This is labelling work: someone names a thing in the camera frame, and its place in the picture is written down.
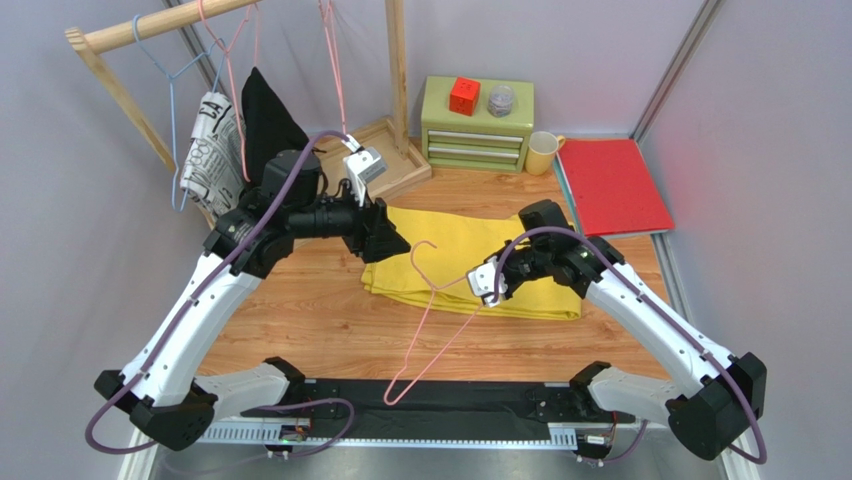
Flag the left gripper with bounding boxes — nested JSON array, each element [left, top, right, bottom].
[[290, 175, 412, 264]]

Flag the yellow trousers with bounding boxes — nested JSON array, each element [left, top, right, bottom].
[[361, 207, 582, 321]]

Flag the pink wire hanger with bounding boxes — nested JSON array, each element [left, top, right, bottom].
[[318, 0, 348, 133], [382, 240, 484, 407]]

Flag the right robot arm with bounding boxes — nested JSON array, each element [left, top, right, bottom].
[[468, 200, 768, 465]]

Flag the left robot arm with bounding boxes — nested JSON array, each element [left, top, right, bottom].
[[95, 147, 410, 451]]

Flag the wooden clothes rack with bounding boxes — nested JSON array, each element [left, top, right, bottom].
[[65, 1, 432, 200]]

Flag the red folder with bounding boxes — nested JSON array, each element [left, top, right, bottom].
[[557, 139, 675, 238]]

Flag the yellow mug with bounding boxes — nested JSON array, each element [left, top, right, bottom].
[[524, 131, 566, 176]]

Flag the green mini drawer chest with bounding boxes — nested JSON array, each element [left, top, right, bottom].
[[420, 76, 535, 173]]

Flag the black garment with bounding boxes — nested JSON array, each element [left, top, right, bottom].
[[241, 67, 309, 187]]

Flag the red cube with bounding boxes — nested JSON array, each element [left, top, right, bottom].
[[448, 77, 481, 116]]

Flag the black base cloth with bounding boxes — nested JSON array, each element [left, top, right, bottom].
[[239, 378, 637, 442]]

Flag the white patterned garment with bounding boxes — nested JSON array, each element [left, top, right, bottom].
[[179, 92, 247, 219]]

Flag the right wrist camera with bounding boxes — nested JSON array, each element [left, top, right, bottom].
[[466, 257, 507, 308]]

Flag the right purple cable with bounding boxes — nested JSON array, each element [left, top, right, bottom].
[[491, 226, 769, 466]]

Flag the purple cable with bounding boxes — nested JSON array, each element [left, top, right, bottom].
[[491, 226, 769, 466], [85, 129, 357, 459]]

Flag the aluminium base frame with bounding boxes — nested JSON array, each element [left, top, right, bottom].
[[118, 374, 760, 480]]

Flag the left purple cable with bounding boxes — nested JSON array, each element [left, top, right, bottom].
[[85, 129, 357, 459]]

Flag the blue wire hanger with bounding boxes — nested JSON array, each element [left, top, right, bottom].
[[131, 14, 214, 213]]

